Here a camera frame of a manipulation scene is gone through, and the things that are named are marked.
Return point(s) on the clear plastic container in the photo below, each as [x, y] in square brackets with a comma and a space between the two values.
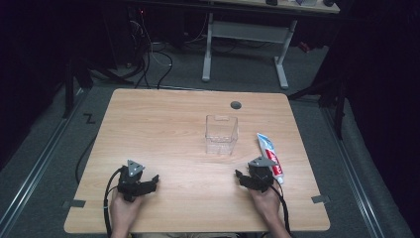
[221, 135]

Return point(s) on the person's left hand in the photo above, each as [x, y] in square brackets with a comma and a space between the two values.
[123, 213]

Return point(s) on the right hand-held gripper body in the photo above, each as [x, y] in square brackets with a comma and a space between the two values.
[262, 175]

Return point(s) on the grey tape strip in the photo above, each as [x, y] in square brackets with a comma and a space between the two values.
[320, 199]
[77, 203]

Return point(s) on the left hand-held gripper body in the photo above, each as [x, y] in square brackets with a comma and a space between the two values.
[130, 185]

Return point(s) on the black tape floor mark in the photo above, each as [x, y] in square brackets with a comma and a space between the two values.
[89, 118]

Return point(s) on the white red blue toothpaste tube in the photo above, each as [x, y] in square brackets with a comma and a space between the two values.
[269, 150]

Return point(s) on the black metal stand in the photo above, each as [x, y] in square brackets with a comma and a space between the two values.
[68, 89]
[339, 109]

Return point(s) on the white-legged wooden desk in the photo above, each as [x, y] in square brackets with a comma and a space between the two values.
[247, 31]

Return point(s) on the person's right hand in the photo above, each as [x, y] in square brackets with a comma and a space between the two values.
[269, 206]

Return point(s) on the metal floor rail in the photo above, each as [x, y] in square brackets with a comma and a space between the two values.
[36, 165]
[351, 172]

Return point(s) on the grey round table grommet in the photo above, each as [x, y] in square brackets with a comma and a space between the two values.
[235, 105]

